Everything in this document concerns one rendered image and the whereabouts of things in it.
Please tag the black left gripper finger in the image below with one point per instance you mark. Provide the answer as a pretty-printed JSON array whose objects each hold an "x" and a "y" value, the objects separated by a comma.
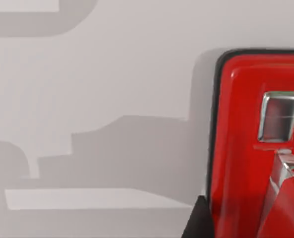
[{"x": 199, "y": 220}]

